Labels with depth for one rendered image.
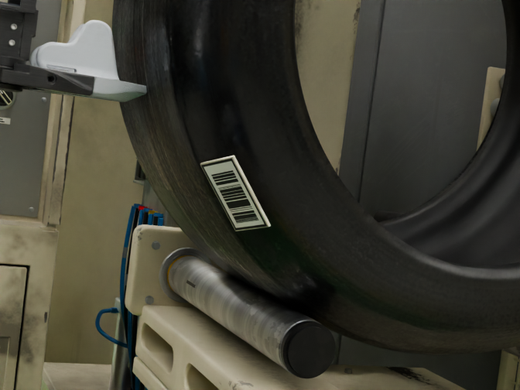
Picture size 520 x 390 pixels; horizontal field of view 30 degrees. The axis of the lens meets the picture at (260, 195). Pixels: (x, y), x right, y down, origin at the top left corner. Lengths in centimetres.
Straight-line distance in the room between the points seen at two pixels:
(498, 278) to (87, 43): 38
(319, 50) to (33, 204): 52
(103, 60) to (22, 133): 67
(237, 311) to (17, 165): 65
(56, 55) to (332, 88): 46
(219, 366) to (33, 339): 63
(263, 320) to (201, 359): 9
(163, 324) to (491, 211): 39
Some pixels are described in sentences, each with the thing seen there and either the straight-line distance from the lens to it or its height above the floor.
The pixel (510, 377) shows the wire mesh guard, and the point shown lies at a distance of 134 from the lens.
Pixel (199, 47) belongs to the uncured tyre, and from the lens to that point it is 72.
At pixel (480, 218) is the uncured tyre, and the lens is 111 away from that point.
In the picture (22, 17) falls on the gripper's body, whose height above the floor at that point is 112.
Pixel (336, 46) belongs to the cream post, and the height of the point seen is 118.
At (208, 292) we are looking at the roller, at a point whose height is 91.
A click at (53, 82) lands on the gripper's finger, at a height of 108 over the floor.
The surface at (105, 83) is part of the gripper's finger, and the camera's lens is 77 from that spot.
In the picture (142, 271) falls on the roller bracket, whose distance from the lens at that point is 106.
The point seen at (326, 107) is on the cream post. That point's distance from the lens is 114.
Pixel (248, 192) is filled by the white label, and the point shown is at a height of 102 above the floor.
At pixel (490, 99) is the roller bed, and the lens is 139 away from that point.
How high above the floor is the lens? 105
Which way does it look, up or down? 3 degrees down
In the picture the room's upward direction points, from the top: 7 degrees clockwise
